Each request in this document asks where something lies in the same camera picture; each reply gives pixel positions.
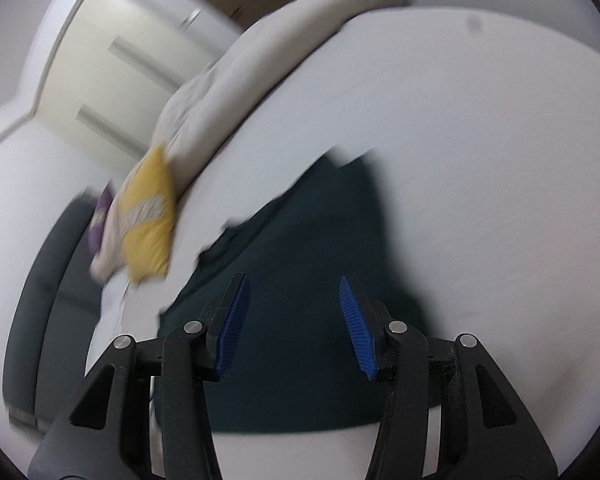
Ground purple pillow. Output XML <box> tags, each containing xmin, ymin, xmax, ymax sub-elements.
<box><xmin>87</xmin><ymin>185</ymin><xmax>116</xmax><ymax>256</ymax></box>

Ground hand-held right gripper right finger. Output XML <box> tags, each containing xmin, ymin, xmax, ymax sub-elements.
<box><xmin>339</xmin><ymin>275</ymin><xmax>561</xmax><ymax>480</ymax></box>

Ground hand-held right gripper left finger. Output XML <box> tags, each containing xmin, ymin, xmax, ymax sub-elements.
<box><xmin>27</xmin><ymin>272</ymin><xmax>252</xmax><ymax>480</ymax></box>

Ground grey upholstered headboard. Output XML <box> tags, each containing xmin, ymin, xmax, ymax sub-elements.
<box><xmin>2</xmin><ymin>195</ymin><xmax>106</xmax><ymax>431</ymax></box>

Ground beige duvet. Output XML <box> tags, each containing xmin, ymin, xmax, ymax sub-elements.
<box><xmin>90</xmin><ymin>0</ymin><xmax>416</xmax><ymax>281</ymax></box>

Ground yellow pillow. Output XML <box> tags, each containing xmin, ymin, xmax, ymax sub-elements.
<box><xmin>119</xmin><ymin>144</ymin><xmax>177</xmax><ymax>283</ymax></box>

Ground cream wardrobe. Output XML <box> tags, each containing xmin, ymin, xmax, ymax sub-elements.
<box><xmin>30</xmin><ymin>0</ymin><xmax>241</xmax><ymax>161</ymax></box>

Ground dark green sweater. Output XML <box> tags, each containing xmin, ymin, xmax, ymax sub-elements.
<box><xmin>155</xmin><ymin>152</ymin><xmax>431</xmax><ymax>433</ymax></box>

